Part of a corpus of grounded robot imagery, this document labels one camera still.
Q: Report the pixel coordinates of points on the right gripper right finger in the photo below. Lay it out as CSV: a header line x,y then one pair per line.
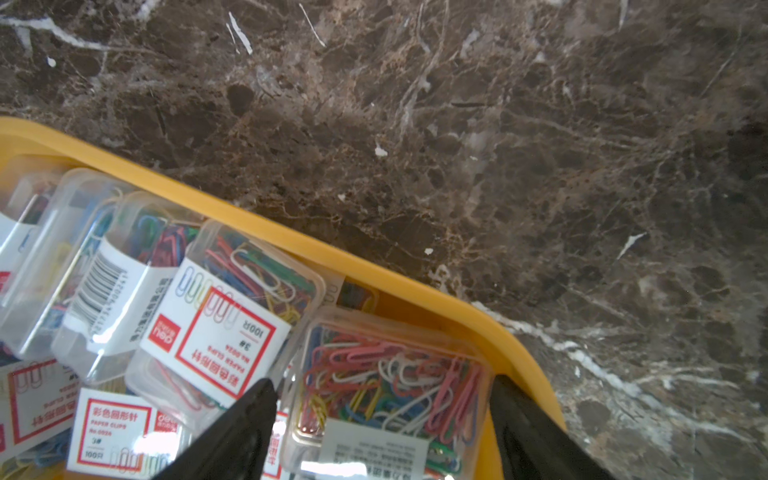
x,y
531,444

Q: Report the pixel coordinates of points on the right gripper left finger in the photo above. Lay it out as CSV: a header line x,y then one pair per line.
x,y
236,445

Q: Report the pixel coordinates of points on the yellow plastic storage tray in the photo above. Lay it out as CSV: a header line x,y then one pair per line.
x,y
35,158

